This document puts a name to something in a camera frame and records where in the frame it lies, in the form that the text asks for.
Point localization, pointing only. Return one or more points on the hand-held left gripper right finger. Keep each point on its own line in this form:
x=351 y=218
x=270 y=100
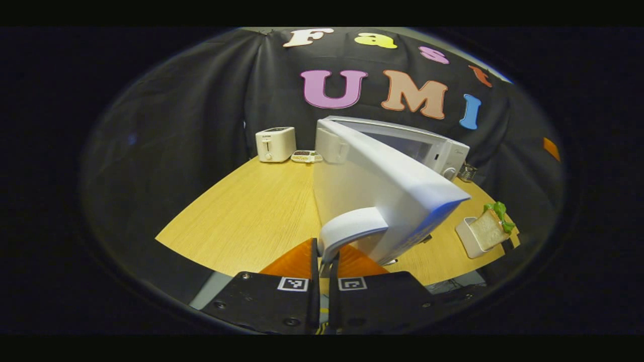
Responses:
x=333 y=301

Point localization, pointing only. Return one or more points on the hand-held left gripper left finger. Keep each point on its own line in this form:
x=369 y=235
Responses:
x=316 y=301

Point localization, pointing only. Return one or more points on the white microwave oven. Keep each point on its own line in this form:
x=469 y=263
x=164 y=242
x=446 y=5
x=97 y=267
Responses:
x=372 y=186

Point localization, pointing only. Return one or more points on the toast sandwich with lettuce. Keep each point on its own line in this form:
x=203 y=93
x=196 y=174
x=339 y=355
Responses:
x=488 y=229

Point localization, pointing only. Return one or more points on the white food container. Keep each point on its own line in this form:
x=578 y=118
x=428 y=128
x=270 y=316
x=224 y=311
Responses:
x=465 y=239

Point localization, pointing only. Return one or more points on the white snack tray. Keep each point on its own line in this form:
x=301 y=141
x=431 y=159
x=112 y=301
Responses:
x=306 y=157

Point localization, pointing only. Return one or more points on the white toaster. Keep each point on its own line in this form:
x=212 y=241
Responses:
x=274 y=146

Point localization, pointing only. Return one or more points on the glass cup with stick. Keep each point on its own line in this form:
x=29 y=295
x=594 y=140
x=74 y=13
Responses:
x=467 y=173

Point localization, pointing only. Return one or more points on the black backdrop cloth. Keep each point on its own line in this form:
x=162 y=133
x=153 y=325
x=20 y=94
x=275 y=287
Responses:
x=176 y=125

